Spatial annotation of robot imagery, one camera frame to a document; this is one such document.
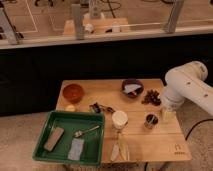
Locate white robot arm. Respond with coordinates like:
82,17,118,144
160,61,213,116

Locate black binder clip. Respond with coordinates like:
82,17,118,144
89,103,115,113

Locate dark bowl with cloth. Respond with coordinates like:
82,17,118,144
122,79,144,98

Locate orange bowl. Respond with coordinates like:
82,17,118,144
62,84,84,103

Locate white cup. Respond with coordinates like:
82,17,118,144
112,111,128,129

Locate small yellow fruit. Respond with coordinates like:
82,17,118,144
65,104,76,112

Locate dark grape bunch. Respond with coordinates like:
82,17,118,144
142,90,161,106

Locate green plastic tray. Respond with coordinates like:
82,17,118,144
33,111,105,166

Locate metal spoon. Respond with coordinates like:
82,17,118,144
73,125,100,138

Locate small dark tin can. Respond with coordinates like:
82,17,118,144
144,114,158,129

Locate background wooden board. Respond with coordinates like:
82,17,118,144
63,18,130,35

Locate wooden table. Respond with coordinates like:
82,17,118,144
56,79,191,162

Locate brown sponge block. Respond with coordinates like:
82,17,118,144
44,127,64,151

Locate middle metal post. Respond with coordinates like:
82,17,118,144
71,4,84,40

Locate metal post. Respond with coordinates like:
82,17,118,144
164,0,184,33
71,4,84,40
0,8,19,45

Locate black cable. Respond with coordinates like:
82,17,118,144
185,118,213,141

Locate right metal post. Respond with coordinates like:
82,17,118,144
164,0,184,33

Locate left metal post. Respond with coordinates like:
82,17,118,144
0,8,19,45

